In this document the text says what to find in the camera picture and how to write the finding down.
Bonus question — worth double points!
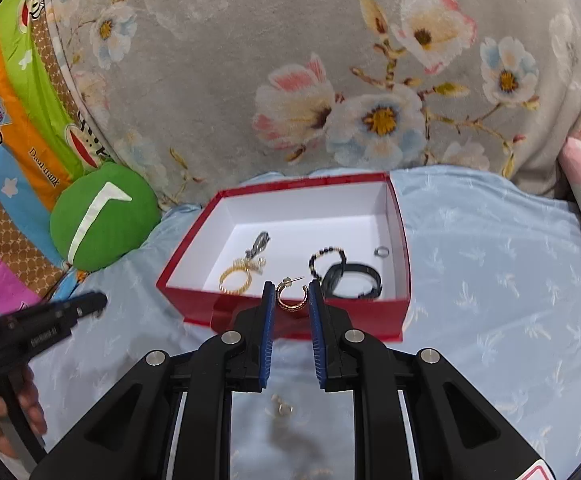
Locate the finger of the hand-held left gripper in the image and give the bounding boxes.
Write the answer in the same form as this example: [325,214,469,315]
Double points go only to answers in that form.
[0,291,109,356]

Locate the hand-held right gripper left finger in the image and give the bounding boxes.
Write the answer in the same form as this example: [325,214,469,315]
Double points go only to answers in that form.
[30,281,276,480]

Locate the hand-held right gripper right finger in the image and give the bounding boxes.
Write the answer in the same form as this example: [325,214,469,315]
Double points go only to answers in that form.
[309,281,544,480]

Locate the gold hoop earring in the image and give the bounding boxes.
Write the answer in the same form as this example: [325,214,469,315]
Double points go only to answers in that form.
[276,275,307,313]

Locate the gold chain bangle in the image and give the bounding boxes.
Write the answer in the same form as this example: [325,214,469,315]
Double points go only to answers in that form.
[219,262,256,295]

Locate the black bead bracelet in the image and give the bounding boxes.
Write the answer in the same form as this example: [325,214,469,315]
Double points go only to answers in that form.
[309,247,347,282]

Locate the black smart band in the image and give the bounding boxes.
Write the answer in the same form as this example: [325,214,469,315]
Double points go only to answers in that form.
[321,261,384,301]

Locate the silver metal wristwatch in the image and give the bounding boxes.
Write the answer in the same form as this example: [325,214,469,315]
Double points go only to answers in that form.
[249,231,270,261]

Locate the red cardboard box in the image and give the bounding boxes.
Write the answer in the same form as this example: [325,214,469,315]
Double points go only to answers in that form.
[155,171,412,343]

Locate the green round cushion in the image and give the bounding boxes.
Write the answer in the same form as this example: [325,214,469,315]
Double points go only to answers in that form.
[50,162,162,272]

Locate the pale blue palm print sheet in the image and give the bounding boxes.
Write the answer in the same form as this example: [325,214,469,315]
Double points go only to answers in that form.
[0,165,581,480]

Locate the colourful cartoon print sheet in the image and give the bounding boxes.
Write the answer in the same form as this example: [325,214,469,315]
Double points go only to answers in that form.
[0,0,116,321]

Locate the grey floral blanket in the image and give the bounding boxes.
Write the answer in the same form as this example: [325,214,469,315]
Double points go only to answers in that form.
[45,0,581,211]

